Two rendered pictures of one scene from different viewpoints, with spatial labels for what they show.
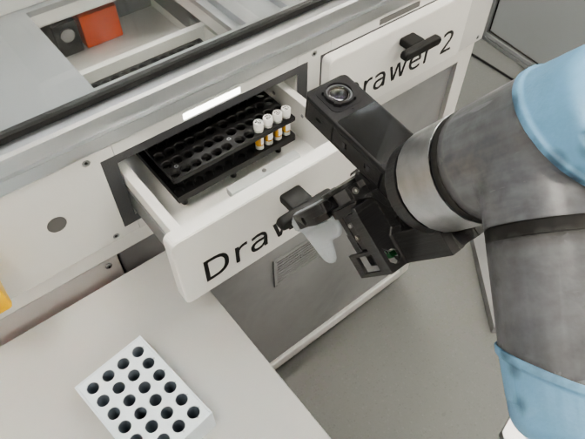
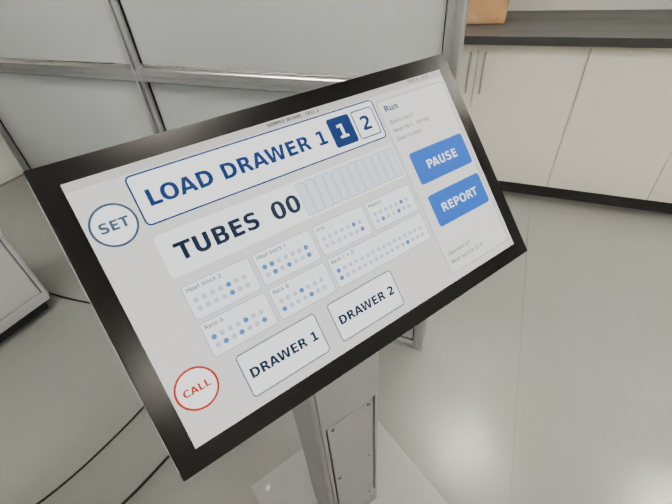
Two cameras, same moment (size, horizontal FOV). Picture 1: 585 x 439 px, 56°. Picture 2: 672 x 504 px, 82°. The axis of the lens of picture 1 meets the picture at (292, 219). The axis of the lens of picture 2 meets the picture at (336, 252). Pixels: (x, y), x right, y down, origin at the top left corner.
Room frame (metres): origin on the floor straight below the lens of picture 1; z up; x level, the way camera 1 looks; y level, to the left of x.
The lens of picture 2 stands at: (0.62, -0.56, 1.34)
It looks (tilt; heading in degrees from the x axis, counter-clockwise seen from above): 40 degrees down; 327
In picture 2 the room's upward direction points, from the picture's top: 5 degrees counter-clockwise
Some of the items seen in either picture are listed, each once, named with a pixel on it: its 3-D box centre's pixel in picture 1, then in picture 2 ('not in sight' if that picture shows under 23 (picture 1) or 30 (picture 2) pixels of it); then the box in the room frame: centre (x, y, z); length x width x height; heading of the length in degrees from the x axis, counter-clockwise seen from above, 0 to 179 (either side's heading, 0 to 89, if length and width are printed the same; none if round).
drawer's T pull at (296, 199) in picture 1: (299, 202); not in sight; (0.38, -0.01, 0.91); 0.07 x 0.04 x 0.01; 129
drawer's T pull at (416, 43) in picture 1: (414, 43); not in sight; (0.68, -0.17, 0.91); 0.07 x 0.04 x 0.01; 129
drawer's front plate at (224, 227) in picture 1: (284, 206); not in sight; (0.40, 0.01, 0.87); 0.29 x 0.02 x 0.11; 129
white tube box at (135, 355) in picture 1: (145, 406); not in sight; (0.21, 0.15, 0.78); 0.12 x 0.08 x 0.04; 46
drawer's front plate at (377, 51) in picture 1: (398, 54); not in sight; (0.70, -0.16, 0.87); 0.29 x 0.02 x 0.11; 129
